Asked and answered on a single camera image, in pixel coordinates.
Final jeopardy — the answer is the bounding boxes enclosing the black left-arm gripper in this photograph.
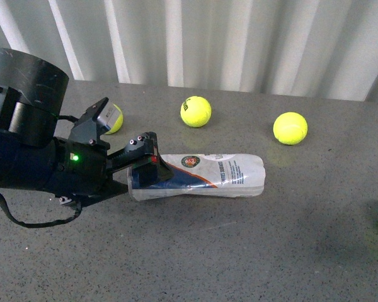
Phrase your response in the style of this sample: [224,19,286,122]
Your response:
[49,118,173,208]

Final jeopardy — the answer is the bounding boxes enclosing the clear plastic tennis ball can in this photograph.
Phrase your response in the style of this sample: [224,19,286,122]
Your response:
[127,154,266,201]

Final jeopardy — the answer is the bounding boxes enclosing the Wilson-logo yellow tennis ball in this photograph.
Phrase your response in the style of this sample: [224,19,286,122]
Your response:
[180,96,212,128]

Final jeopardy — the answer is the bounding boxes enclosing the white pleated curtain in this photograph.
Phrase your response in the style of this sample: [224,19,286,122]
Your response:
[0,1,378,103]

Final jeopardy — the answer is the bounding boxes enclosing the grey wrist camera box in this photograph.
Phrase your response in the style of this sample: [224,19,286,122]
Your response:
[85,97,114,135]

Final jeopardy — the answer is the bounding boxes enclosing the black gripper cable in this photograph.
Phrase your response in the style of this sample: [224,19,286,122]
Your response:
[0,187,83,229]

